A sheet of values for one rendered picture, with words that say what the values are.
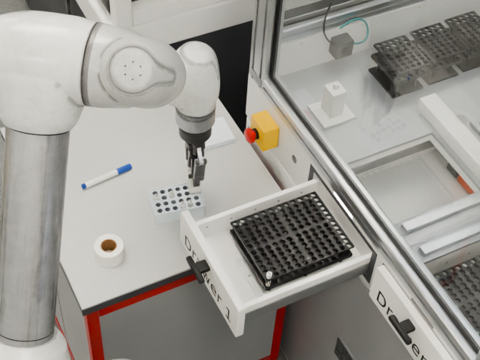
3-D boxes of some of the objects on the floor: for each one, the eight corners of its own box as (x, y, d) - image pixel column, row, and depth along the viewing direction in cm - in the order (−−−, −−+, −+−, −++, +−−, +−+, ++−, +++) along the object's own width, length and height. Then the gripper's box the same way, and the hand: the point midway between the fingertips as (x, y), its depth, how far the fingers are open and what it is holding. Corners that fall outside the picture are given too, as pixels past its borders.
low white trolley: (103, 452, 259) (81, 309, 202) (35, 289, 294) (-1, 128, 237) (280, 375, 278) (306, 224, 221) (195, 231, 313) (198, 68, 256)
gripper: (219, 141, 199) (216, 208, 217) (203, 98, 208) (202, 166, 226) (186, 146, 197) (186, 213, 215) (172, 103, 206) (173, 171, 224)
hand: (194, 180), depth 218 cm, fingers closed, pressing on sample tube
